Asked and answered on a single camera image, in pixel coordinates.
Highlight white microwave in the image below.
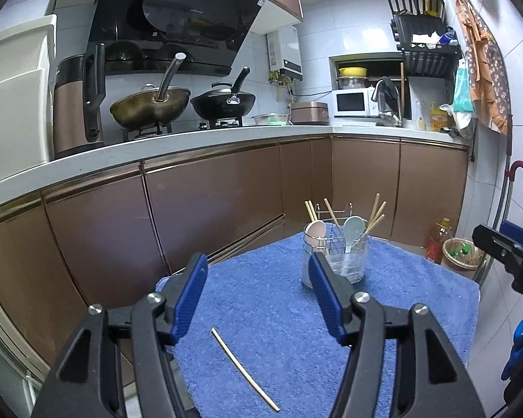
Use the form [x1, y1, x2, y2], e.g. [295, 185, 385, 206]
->
[333, 87, 382, 118]

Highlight steel pot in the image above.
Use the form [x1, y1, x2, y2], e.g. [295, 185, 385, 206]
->
[336, 76, 369, 90]

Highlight gas stove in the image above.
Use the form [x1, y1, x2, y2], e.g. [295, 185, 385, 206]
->
[122, 117, 245, 141]

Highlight orange floral apron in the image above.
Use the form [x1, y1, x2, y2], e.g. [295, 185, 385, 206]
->
[451, 0, 513, 136]

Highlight black range hood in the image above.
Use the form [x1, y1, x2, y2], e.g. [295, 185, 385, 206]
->
[88, 0, 266, 78]

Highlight white refrigerator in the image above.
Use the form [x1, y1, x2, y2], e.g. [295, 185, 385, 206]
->
[0, 14, 58, 192]

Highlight person's right hand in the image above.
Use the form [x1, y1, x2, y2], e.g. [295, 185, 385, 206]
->
[500, 316, 523, 384]

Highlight cooking oil bottle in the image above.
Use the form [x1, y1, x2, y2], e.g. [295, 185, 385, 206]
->
[425, 219, 454, 264]

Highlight black wok with lid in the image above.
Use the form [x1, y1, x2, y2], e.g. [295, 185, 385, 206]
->
[190, 67, 257, 120]

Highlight yellow dish soap bottle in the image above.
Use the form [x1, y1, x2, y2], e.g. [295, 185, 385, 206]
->
[430, 101, 447, 131]

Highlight steel bowl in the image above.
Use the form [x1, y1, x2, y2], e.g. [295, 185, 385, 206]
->
[252, 113, 290, 126]

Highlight brown rice cooker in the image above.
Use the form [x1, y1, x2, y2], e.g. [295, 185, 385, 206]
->
[290, 101, 329, 125]

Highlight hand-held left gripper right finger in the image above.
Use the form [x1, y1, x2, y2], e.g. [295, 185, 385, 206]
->
[307, 251, 484, 418]

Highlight pink ceramic spoon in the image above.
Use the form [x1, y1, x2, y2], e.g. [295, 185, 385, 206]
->
[307, 220, 327, 249]

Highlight clear utensil holder wire rack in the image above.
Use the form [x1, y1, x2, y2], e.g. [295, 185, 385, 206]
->
[303, 201, 371, 288]

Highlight steel faucet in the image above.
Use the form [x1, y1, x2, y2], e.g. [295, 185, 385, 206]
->
[371, 77, 404, 128]

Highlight umbrella with red handle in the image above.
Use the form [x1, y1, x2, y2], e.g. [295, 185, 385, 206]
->
[484, 161, 523, 279]

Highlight black wall rack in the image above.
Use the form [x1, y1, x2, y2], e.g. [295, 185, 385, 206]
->
[385, 0, 462, 79]

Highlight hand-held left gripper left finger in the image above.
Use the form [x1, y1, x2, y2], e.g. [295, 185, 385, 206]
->
[30, 251, 209, 418]

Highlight brown lower cabinets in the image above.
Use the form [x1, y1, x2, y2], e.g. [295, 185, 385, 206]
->
[0, 135, 469, 401]

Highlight light blue ceramic spoon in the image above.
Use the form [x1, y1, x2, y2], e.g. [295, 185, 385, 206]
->
[342, 216, 366, 254]

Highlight brown electric kettle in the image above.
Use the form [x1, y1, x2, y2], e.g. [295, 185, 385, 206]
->
[52, 44, 107, 160]

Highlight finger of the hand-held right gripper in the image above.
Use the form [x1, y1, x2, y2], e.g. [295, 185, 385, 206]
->
[500, 221, 523, 251]
[471, 224, 523, 271]

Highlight teal plastic bag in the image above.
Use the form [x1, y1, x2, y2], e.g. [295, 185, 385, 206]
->
[452, 59, 473, 114]

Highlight brass wok with lid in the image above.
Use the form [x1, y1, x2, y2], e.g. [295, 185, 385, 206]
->
[110, 52, 191, 130]

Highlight blue towel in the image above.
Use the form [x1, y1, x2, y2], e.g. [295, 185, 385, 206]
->
[156, 226, 481, 418]

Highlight beige trash bin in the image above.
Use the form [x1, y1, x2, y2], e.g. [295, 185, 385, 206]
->
[441, 237, 489, 273]

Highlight white water heater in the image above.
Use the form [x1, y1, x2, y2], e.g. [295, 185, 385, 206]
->
[267, 25, 303, 81]

